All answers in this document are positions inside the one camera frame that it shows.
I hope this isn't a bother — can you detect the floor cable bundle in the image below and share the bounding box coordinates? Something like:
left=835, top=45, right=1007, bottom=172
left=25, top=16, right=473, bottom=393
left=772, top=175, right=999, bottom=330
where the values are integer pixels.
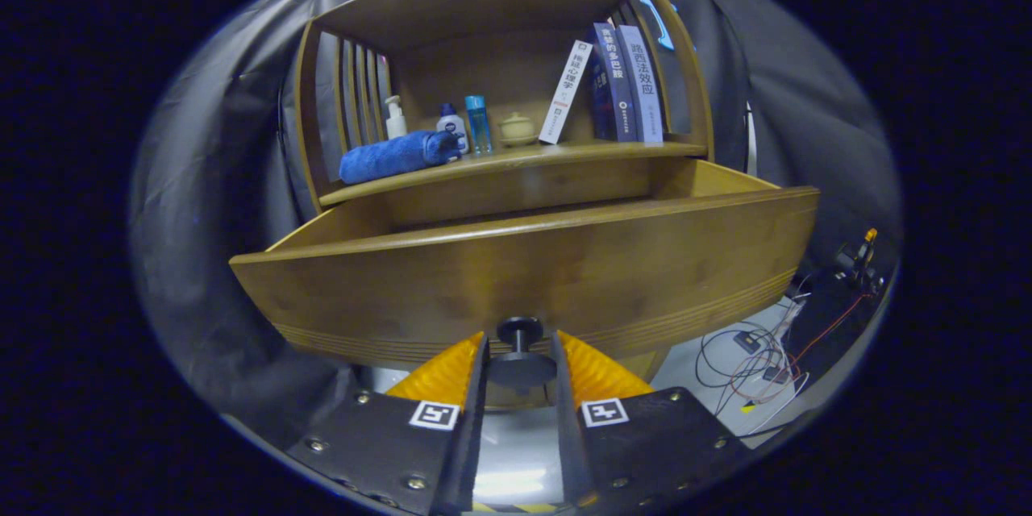
left=695, top=290, right=876, bottom=420

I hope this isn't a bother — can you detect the wooden cabinet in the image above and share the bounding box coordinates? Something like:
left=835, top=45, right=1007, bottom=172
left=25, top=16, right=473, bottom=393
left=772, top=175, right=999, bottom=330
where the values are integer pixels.
left=294, top=0, right=718, bottom=384

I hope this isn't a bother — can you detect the black drawer knob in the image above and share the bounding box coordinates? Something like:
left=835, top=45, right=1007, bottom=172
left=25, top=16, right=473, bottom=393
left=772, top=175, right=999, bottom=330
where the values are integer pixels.
left=488, top=317, right=559, bottom=389

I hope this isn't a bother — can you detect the lavender book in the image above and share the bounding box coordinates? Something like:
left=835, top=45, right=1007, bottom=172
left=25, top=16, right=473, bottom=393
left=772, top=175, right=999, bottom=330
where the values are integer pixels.
left=617, top=24, right=665, bottom=144

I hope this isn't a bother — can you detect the white book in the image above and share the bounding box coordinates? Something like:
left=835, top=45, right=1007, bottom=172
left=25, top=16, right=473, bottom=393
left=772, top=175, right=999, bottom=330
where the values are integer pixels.
left=539, top=40, right=594, bottom=145

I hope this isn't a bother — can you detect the wooden drawer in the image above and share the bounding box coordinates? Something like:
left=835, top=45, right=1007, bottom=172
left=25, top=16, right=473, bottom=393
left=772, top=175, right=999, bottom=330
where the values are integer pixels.
left=230, top=159, right=821, bottom=364

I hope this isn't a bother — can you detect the blue folded towel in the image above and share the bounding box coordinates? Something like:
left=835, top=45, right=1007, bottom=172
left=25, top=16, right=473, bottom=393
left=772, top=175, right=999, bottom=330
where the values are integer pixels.
left=339, top=130, right=464, bottom=185

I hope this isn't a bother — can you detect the white pump bottle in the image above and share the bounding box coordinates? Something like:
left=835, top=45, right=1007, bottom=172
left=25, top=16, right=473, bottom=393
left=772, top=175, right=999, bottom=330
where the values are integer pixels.
left=384, top=95, right=409, bottom=140

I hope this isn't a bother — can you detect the beige lidded teacup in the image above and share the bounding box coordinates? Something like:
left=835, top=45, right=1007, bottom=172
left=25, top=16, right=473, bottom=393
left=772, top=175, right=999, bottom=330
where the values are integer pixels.
left=496, top=112, right=539, bottom=148

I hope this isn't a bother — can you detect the wooden countertop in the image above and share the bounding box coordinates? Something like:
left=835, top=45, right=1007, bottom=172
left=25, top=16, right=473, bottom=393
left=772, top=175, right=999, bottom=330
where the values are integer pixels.
left=318, top=139, right=709, bottom=206

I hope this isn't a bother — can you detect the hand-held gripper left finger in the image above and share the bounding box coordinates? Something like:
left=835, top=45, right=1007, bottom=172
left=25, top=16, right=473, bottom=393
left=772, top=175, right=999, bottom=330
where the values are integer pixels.
left=286, top=331, right=491, bottom=516

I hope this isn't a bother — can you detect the dark blue book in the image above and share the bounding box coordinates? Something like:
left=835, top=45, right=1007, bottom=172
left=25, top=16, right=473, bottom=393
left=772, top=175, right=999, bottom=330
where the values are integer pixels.
left=586, top=22, right=639, bottom=143

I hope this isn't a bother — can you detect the orange and black device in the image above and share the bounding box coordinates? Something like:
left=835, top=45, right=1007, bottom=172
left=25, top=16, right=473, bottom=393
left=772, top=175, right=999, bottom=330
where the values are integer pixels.
left=834, top=227, right=884, bottom=291

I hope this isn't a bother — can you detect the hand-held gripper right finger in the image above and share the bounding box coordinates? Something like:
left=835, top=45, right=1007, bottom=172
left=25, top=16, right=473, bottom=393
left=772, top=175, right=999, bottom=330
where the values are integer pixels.
left=551, top=329, right=751, bottom=513

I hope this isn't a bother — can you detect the white bottle with blue cap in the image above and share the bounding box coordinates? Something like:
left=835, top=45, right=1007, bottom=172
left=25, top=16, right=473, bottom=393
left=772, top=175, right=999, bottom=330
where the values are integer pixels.
left=436, top=102, right=470, bottom=156

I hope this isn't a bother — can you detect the clear blue bottle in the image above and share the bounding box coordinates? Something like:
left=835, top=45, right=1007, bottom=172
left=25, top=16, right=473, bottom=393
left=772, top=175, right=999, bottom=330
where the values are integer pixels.
left=464, top=94, right=493, bottom=156

